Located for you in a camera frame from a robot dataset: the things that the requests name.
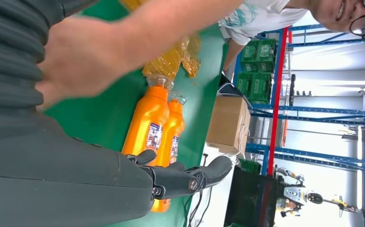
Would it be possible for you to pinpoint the green table mat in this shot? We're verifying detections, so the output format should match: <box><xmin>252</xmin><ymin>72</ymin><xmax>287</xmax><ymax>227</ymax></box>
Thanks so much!
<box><xmin>44</xmin><ymin>0</ymin><xmax>230</xmax><ymax>227</ymax></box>

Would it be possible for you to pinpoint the brown cardboard box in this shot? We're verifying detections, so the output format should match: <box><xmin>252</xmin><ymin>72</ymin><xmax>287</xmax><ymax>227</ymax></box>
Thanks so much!
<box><xmin>205</xmin><ymin>95</ymin><xmax>252</xmax><ymax>155</ymax></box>

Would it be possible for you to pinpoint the orange device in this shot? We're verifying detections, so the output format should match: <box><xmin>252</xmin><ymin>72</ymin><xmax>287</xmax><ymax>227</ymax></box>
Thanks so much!
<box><xmin>281</xmin><ymin>120</ymin><xmax>289</xmax><ymax>148</ymax></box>

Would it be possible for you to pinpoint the black bar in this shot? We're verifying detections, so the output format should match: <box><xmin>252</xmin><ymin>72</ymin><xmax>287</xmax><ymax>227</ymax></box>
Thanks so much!
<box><xmin>290</xmin><ymin>74</ymin><xmax>296</xmax><ymax>106</ymax></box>

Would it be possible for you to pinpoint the person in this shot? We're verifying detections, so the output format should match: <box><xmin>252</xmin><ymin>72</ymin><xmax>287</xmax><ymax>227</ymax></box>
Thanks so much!
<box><xmin>35</xmin><ymin>0</ymin><xmax>365</xmax><ymax>112</ymax></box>

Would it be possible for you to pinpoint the white desk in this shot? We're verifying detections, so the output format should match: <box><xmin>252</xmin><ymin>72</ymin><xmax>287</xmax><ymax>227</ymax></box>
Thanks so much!
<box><xmin>187</xmin><ymin>145</ymin><xmax>237</xmax><ymax>227</ymax></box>

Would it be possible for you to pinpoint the grey humanoid robot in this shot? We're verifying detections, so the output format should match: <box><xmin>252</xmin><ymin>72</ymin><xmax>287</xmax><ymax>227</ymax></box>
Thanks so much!
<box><xmin>275</xmin><ymin>167</ymin><xmax>358</xmax><ymax>218</ymax></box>

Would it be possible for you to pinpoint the black cable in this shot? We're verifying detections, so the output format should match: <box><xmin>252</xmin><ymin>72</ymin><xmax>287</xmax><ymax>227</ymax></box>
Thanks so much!
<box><xmin>184</xmin><ymin>153</ymin><xmax>209</xmax><ymax>227</ymax></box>
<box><xmin>197</xmin><ymin>187</ymin><xmax>214</xmax><ymax>227</ymax></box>

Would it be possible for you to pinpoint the blue metal rack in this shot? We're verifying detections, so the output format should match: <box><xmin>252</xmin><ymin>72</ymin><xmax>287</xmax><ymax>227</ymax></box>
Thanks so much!
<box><xmin>232</xmin><ymin>23</ymin><xmax>365</xmax><ymax>227</ymax></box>

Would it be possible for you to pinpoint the yellow taped sheet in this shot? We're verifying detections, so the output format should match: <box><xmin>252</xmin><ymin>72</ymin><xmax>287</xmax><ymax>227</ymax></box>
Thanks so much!
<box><xmin>119</xmin><ymin>0</ymin><xmax>202</xmax><ymax>83</ymax></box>

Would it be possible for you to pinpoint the red metal beam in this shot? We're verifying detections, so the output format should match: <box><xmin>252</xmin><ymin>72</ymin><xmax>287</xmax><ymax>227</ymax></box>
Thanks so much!
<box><xmin>266</xmin><ymin>26</ymin><xmax>291</xmax><ymax>177</ymax></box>

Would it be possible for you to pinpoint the green plastic crate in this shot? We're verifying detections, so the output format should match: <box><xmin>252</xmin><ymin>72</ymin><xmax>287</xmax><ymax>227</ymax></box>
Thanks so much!
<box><xmin>253</xmin><ymin>73</ymin><xmax>273</xmax><ymax>105</ymax></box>
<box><xmin>238</xmin><ymin>159</ymin><xmax>262</xmax><ymax>175</ymax></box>
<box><xmin>259</xmin><ymin>39</ymin><xmax>277</xmax><ymax>73</ymax></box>
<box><xmin>235</xmin><ymin>72</ymin><xmax>254</xmax><ymax>104</ymax></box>
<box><xmin>241</xmin><ymin>40</ymin><xmax>260</xmax><ymax>73</ymax></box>

